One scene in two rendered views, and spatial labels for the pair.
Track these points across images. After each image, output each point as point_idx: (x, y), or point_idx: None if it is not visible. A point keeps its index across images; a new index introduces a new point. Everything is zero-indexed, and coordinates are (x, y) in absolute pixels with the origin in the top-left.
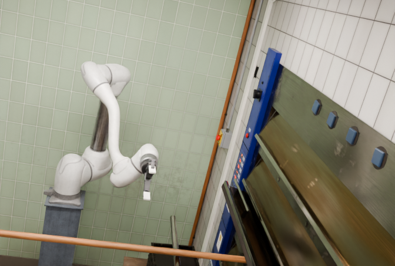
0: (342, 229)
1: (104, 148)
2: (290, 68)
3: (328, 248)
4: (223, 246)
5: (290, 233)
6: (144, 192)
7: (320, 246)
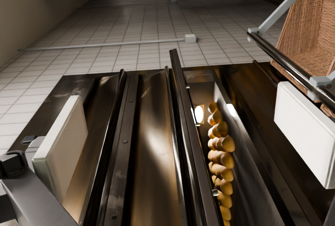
0: (84, 166)
1: None
2: None
3: (99, 150)
4: None
5: None
6: (324, 132)
7: (119, 184)
